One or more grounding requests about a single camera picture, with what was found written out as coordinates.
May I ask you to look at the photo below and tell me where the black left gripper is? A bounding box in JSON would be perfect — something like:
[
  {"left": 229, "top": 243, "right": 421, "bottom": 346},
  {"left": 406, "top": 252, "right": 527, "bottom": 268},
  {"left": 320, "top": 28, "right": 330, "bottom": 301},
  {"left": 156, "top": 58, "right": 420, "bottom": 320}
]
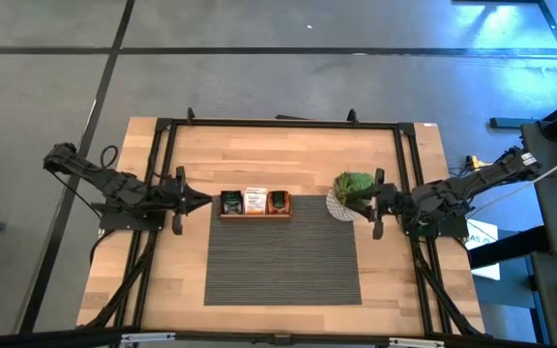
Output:
[{"left": 160, "top": 166, "right": 214, "bottom": 237}]

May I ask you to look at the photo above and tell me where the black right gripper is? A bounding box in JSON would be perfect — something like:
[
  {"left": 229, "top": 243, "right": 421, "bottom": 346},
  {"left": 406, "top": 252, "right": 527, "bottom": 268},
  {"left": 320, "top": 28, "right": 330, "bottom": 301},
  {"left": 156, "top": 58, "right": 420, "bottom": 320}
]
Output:
[{"left": 350, "top": 167, "right": 408, "bottom": 241}]

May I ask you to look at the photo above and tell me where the dark purple tea packet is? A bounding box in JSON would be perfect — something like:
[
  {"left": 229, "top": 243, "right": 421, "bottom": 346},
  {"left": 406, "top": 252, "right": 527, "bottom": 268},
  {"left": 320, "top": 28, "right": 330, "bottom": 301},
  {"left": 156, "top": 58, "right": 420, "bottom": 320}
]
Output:
[{"left": 220, "top": 190, "right": 244, "bottom": 216}]

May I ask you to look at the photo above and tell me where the white orange tea packet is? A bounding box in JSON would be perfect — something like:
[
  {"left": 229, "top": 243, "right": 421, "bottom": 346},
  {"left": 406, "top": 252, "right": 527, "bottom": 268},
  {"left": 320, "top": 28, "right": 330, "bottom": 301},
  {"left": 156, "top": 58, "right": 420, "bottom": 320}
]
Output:
[{"left": 243, "top": 188, "right": 268, "bottom": 216}]

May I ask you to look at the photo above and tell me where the wooden tea tray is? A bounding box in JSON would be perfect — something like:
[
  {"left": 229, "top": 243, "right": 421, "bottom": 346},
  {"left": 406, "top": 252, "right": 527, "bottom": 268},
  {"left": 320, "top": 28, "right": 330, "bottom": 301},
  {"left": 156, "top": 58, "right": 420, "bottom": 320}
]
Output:
[{"left": 218, "top": 188, "right": 293, "bottom": 222}]

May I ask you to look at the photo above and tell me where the red orange tea packet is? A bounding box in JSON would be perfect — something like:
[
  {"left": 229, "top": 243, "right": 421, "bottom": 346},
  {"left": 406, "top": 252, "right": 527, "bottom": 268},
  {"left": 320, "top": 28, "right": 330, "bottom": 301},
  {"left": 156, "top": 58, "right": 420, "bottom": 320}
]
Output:
[{"left": 267, "top": 190, "right": 290, "bottom": 216}]

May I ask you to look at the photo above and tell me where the succulent in white patterned pot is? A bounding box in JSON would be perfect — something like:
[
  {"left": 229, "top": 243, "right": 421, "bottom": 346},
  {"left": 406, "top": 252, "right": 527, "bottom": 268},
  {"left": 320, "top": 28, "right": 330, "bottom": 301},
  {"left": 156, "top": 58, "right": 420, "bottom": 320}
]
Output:
[{"left": 325, "top": 171, "right": 379, "bottom": 222}]

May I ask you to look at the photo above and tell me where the grey woven placemat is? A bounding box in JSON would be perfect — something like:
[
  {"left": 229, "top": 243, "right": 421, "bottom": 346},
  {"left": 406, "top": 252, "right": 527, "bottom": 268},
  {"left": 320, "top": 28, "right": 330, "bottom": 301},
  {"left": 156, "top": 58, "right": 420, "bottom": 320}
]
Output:
[{"left": 204, "top": 195, "right": 363, "bottom": 306}]

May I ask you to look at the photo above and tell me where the white paper sign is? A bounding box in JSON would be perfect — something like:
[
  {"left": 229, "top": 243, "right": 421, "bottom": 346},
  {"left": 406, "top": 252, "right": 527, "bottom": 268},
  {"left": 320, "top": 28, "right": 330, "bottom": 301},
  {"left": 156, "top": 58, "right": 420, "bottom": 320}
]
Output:
[{"left": 464, "top": 217, "right": 501, "bottom": 281}]

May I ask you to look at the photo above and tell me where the black beam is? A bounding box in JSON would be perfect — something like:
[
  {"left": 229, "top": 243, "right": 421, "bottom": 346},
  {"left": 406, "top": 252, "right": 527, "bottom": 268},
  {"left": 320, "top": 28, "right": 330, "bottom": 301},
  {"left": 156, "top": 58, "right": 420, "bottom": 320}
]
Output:
[{"left": 468, "top": 225, "right": 550, "bottom": 270}]

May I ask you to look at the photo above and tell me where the black crossbar with silver brackets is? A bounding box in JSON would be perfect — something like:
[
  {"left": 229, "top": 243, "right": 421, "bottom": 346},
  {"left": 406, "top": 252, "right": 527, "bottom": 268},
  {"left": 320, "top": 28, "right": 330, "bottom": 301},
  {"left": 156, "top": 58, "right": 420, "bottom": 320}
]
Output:
[{"left": 0, "top": 324, "right": 557, "bottom": 348}]

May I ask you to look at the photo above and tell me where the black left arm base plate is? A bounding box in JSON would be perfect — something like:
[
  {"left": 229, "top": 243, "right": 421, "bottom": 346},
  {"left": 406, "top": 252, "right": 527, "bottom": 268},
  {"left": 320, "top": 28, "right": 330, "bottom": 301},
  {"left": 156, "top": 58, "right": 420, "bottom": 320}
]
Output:
[{"left": 98, "top": 192, "right": 168, "bottom": 232}]

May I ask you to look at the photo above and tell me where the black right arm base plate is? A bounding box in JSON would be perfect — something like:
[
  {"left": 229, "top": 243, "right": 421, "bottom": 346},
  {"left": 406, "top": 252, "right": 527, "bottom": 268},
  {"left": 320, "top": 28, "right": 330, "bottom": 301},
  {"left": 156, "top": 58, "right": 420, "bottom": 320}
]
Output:
[{"left": 400, "top": 197, "right": 470, "bottom": 239}]

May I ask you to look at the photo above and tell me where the black looped cable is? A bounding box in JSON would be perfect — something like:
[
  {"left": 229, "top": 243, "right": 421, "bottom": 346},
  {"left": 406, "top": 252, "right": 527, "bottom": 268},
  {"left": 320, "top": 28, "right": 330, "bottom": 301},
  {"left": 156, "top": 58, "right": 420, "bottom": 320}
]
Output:
[{"left": 99, "top": 144, "right": 120, "bottom": 170}]

